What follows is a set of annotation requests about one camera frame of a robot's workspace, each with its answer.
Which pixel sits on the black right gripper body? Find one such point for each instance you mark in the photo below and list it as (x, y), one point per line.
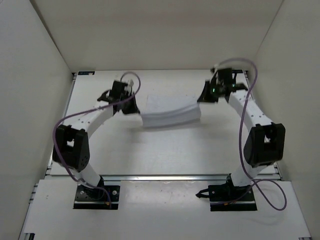
(218, 86)

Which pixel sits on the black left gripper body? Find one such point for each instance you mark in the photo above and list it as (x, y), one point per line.
(126, 95)

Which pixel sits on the white skirt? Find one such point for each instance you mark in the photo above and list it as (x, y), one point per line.
(165, 111)

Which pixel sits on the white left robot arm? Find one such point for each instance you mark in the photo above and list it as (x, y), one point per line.
(72, 149)

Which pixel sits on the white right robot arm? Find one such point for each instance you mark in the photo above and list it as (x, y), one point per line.
(266, 139)

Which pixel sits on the right blue corner label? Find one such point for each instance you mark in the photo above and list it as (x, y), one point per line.
(237, 71)

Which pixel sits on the blue corner label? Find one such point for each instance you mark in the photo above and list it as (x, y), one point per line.
(237, 71)
(86, 73)

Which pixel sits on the left blue corner label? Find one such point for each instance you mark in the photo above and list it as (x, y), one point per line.
(86, 73)

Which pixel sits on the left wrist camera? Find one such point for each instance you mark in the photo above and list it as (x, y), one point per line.
(129, 86)

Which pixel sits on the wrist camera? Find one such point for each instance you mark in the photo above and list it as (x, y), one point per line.
(129, 86)
(215, 67)

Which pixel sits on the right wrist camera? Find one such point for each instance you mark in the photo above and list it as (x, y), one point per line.
(215, 67)

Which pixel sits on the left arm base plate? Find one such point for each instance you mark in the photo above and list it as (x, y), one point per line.
(95, 199)

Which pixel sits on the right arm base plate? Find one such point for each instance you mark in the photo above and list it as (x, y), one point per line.
(227, 198)

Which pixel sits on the aluminium rail across table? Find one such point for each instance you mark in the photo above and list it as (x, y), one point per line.
(167, 178)

